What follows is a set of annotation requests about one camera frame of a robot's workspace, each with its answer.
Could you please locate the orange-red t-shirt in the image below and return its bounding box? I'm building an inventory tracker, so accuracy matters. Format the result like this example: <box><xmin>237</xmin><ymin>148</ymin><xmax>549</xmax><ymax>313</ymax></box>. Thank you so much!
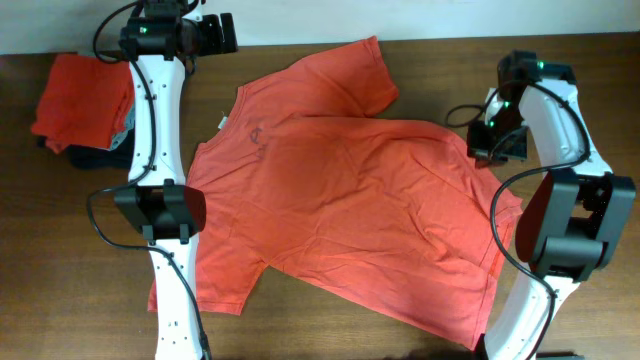
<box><xmin>187</xmin><ymin>37</ymin><xmax>521</xmax><ymax>348</ymax></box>

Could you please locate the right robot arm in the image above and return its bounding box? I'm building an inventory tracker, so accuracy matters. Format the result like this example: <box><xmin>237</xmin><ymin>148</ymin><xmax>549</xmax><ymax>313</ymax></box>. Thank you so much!
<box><xmin>466</xmin><ymin>50</ymin><xmax>636</xmax><ymax>359</ymax></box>

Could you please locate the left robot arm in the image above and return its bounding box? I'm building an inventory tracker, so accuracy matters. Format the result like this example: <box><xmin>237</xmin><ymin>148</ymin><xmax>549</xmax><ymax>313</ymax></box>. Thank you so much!
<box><xmin>114</xmin><ymin>10</ymin><xmax>238</xmax><ymax>359</ymax></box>

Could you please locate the folded grey shirt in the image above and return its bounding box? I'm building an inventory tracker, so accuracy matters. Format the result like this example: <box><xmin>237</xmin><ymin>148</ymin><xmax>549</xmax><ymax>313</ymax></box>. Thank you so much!
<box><xmin>109</xmin><ymin>106</ymin><xmax>135</xmax><ymax>151</ymax></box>

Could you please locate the folded red-orange shirt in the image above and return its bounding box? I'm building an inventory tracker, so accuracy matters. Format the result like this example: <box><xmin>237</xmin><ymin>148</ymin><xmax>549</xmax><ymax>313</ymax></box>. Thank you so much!
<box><xmin>31</xmin><ymin>54</ymin><xmax>134</xmax><ymax>153</ymax></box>

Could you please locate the folded dark navy garment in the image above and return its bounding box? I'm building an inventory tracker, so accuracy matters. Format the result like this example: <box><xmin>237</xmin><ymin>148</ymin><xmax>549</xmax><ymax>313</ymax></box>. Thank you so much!
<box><xmin>36</xmin><ymin>131</ymin><xmax>135</xmax><ymax>170</ymax></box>

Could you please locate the left black cable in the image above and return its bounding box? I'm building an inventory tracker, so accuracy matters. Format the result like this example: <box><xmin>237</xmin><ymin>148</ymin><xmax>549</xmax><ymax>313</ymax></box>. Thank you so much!
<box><xmin>85</xmin><ymin>0</ymin><xmax>214</xmax><ymax>360</ymax></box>

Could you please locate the black cable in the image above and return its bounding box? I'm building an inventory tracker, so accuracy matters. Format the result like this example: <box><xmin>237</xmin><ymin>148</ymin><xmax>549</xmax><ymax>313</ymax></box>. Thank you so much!
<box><xmin>85</xmin><ymin>0</ymin><xmax>214</xmax><ymax>360</ymax></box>
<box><xmin>444</xmin><ymin>79</ymin><xmax>594</xmax><ymax>360</ymax></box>

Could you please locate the right black cable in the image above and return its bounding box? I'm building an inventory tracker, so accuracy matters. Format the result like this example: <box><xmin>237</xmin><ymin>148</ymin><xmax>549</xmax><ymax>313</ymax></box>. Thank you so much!
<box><xmin>444</xmin><ymin>79</ymin><xmax>594</xmax><ymax>360</ymax></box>

